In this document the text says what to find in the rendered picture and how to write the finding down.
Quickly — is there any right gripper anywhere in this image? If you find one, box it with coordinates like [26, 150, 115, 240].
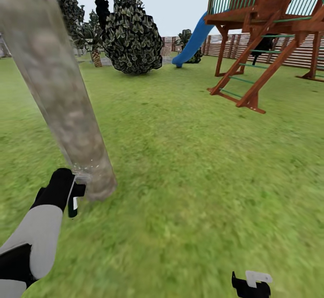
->
[232, 271, 271, 298]

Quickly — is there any pesticide atomizer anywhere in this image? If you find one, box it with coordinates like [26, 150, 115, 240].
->
[68, 196, 78, 218]

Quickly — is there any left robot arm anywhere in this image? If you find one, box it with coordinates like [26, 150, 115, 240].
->
[0, 169, 92, 298]

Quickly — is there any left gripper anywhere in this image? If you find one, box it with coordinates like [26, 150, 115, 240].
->
[69, 184, 86, 198]

